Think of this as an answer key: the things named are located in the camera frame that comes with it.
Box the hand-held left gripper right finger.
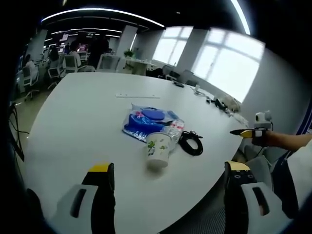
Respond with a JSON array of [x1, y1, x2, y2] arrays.
[[223, 160, 293, 234]]

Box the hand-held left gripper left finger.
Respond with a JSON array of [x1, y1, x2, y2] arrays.
[[55, 162, 116, 234]]

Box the black cable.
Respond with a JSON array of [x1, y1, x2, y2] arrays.
[[178, 131, 204, 156]]

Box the clear plastic water bottle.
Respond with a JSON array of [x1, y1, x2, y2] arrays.
[[162, 119, 185, 145]]

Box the floral paper cup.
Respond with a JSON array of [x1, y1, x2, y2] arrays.
[[145, 132, 172, 170]]

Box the blue wet wipes pack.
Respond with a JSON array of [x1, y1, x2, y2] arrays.
[[121, 103, 180, 143]]

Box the person's right hand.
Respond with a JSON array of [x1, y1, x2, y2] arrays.
[[251, 130, 275, 147]]

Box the crumpled beige cloth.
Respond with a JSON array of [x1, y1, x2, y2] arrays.
[[220, 96, 243, 113]]

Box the black headset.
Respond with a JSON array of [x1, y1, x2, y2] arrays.
[[207, 97, 229, 109]]

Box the person's white shirt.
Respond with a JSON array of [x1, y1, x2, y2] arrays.
[[272, 145, 312, 220]]

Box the white table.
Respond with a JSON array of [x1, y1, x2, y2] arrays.
[[23, 72, 250, 234]]

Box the black bag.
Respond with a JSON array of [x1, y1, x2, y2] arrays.
[[145, 68, 164, 78]]

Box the white partition desk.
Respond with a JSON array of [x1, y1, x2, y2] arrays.
[[124, 58, 156, 77]]

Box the white office chair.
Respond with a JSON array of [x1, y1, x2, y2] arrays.
[[47, 67, 64, 90], [97, 53, 122, 73], [21, 65, 40, 102], [63, 54, 79, 74]]

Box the white charger with cable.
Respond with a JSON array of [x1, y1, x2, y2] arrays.
[[194, 84, 208, 97]]

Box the black floor cables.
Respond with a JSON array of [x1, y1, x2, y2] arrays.
[[8, 102, 30, 161]]

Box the white cable cover strip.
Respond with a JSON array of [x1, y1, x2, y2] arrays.
[[116, 92, 161, 99]]

